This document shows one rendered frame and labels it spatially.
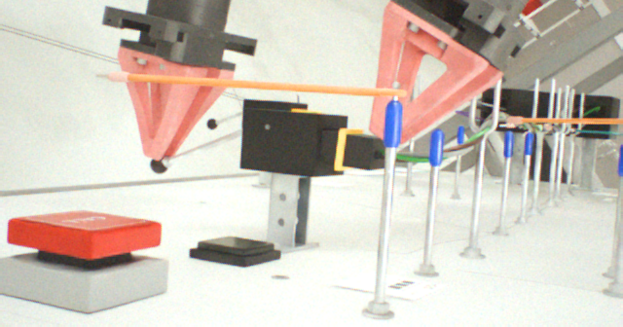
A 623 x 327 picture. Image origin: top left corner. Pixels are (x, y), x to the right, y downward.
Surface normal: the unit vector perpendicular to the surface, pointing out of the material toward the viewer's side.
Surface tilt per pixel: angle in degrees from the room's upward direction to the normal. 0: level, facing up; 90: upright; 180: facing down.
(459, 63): 104
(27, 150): 0
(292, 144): 92
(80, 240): 90
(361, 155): 87
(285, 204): 92
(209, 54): 46
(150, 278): 37
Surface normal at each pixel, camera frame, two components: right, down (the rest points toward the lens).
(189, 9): 0.22, 0.18
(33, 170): 0.76, -0.52
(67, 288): -0.44, 0.01
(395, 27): -0.53, 0.26
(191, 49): 0.85, 0.26
